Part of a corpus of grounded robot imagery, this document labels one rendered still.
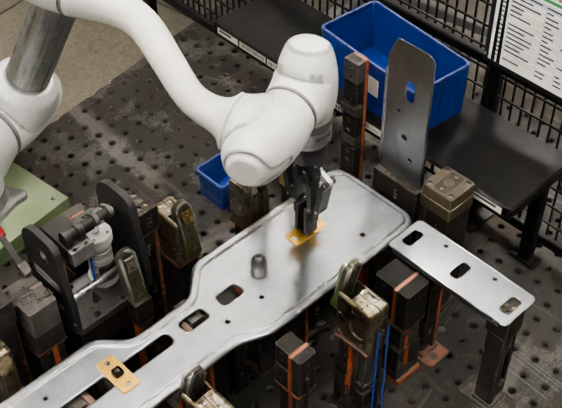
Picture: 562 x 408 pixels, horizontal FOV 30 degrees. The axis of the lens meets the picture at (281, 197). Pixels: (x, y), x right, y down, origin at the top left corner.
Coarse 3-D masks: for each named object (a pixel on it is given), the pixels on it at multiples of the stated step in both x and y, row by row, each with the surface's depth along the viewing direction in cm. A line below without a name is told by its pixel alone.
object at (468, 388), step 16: (512, 304) 197; (496, 336) 199; (512, 336) 200; (496, 352) 202; (480, 368) 209; (496, 368) 205; (464, 384) 218; (480, 384) 212; (496, 384) 209; (480, 400) 214; (496, 400) 214; (512, 400) 215
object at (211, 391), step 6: (204, 384) 178; (204, 390) 180; (210, 390) 177; (216, 390) 177; (186, 396) 176; (204, 396) 176; (210, 396) 176; (216, 396) 176; (222, 396) 176; (186, 402) 176; (192, 402) 175; (198, 402) 175; (204, 402) 175; (210, 402) 175; (216, 402) 175; (222, 402) 175; (228, 402) 175
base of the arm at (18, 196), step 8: (8, 192) 249; (16, 192) 250; (24, 192) 250; (0, 200) 243; (8, 200) 247; (16, 200) 248; (24, 200) 250; (0, 208) 244; (8, 208) 246; (0, 216) 244
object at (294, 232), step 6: (324, 222) 207; (294, 228) 206; (300, 228) 205; (318, 228) 206; (288, 234) 205; (294, 234) 205; (300, 234) 205; (312, 234) 205; (294, 240) 204; (300, 240) 203; (306, 240) 204
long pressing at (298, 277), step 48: (336, 192) 216; (240, 240) 207; (288, 240) 207; (336, 240) 207; (384, 240) 207; (192, 288) 198; (240, 288) 199; (288, 288) 198; (144, 336) 190; (192, 336) 190; (240, 336) 191; (48, 384) 183; (144, 384) 183
